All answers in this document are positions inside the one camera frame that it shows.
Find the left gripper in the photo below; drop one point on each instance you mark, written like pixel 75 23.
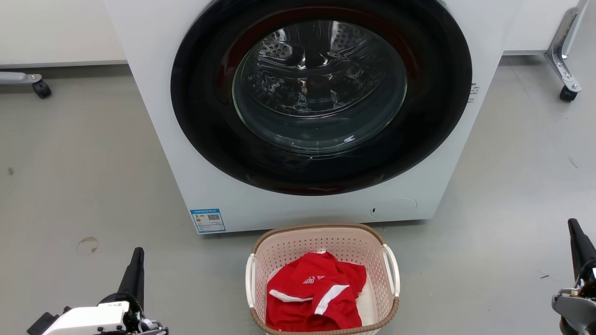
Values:
pixel 88 320

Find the white cloth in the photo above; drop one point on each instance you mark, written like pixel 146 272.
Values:
pixel 369 302

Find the grey partition leg with caster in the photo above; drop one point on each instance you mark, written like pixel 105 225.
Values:
pixel 561 51
pixel 18 77

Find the pink perforated laundry basket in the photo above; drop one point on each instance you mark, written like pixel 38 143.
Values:
pixel 326 239

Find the white front-load washing machine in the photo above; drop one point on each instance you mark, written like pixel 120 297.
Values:
pixel 153 70

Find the blue energy label sticker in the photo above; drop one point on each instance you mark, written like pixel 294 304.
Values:
pixel 207 220

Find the round black glass washer door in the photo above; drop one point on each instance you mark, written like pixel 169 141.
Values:
pixel 321 93

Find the small printed side label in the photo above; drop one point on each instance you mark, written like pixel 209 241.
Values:
pixel 473 93

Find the red garment with white stripes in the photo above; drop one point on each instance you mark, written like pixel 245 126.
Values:
pixel 307 298

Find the white partition panel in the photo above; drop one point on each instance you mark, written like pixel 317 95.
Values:
pixel 535 23
pixel 56 28

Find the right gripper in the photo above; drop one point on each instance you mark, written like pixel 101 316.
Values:
pixel 579 309

